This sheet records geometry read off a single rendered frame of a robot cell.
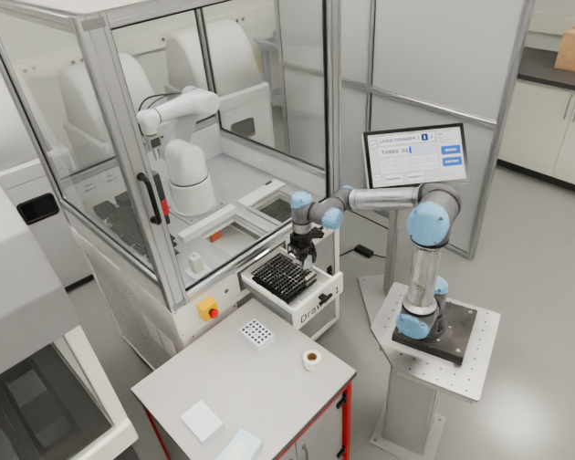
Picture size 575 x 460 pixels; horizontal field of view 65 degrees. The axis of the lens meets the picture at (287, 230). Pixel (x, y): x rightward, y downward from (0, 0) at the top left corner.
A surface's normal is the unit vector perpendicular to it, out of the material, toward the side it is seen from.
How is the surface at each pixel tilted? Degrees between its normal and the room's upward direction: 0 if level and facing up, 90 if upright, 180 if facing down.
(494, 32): 90
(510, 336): 0
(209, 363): 0
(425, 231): 80
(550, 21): 90
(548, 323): 0
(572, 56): 90
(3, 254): 69
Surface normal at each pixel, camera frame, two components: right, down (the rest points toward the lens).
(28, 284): 0.64, 0.07
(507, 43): -0.76, 0.43
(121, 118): 0.71, 0.38
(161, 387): -0.07, -0.80
